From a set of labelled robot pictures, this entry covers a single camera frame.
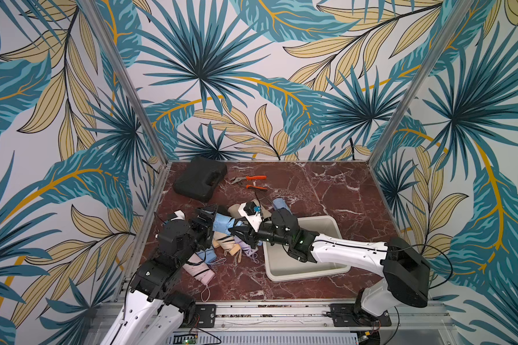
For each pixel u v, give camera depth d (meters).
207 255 0.86
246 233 0.63
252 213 0.60
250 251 0.86
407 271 0.43
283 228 0.56
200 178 1.03
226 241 0.85
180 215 0.64
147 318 0.45
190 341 0.71
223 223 0.68
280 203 1.02
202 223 0.60
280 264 0.81
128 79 0.86
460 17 0.70
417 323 0.74
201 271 0.80
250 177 1.11
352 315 0.67
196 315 0.72
